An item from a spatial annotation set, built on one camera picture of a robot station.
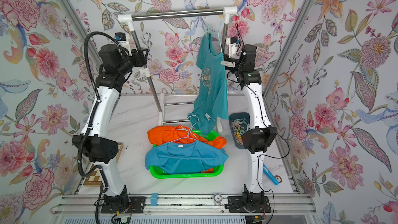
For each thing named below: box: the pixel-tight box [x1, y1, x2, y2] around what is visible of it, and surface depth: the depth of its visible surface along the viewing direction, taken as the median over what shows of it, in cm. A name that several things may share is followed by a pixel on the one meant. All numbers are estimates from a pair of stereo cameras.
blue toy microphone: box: [262, 163, 283, 186], surface depth 83 cm
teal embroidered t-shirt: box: [187, 32, 230, 136], surface depth 90 cm
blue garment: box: [145, 141, 230, 174], surface depth 82 cm
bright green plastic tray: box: [149, 129, 225, 179], surface depth 78 cm
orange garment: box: [147, 125, 227, 150], surface depth 89 cm
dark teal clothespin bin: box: [228, 112, 251, 150], surface depth 103 cm
